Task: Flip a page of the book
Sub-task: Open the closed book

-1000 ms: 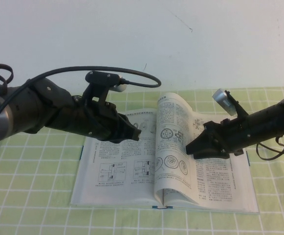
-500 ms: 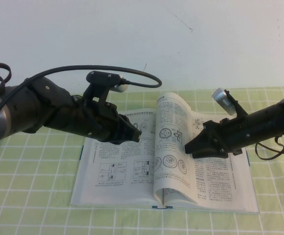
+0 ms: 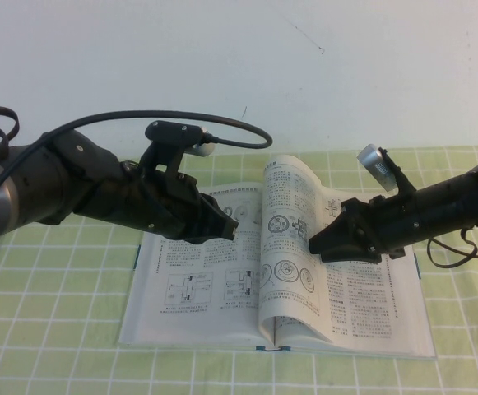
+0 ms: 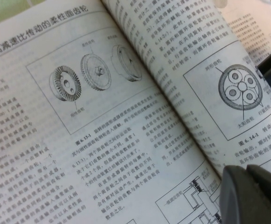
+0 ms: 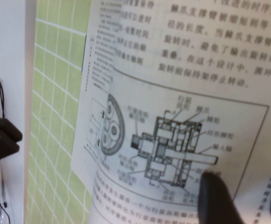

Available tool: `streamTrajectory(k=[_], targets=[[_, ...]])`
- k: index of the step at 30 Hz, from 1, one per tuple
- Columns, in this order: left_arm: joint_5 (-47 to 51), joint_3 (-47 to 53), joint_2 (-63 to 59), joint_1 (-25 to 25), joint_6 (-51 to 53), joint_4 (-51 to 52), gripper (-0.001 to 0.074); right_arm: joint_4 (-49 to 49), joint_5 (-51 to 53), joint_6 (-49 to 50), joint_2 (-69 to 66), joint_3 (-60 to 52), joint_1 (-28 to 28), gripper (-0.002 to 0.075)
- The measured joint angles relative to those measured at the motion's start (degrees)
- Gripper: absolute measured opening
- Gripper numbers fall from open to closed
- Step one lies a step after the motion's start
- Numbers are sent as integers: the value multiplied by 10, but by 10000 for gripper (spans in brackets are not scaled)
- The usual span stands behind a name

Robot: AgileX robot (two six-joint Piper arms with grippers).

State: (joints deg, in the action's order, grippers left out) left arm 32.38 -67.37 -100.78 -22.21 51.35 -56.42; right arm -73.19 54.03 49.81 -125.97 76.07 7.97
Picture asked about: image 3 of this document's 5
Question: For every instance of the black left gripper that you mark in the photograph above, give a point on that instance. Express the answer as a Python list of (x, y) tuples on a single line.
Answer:
[(160, 205)]

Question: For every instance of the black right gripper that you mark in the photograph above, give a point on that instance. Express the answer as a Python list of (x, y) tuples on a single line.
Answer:
[(386, 226)]

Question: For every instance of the technical book with diagrams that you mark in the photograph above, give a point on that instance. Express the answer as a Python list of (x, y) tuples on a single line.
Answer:
[(288, 255)]

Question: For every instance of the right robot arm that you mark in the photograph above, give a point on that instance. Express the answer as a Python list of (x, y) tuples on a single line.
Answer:
[(456, 205)]

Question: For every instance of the green white checkered tablecloth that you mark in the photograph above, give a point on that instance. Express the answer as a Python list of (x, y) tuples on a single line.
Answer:
[(57, 308)]

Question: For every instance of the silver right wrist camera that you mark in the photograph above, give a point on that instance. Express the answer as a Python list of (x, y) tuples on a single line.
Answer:
[(378, 166)]

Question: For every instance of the black right camera mount bracket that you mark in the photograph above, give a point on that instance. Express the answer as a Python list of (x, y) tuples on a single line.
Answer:
[(399, 177)]

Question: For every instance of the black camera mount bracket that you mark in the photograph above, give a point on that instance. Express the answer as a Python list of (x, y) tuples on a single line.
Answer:
[(168, 140), (399, 177)]

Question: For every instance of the black left camera mount bracket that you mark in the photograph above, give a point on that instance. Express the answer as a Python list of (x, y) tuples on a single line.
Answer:
[(168, 140)]

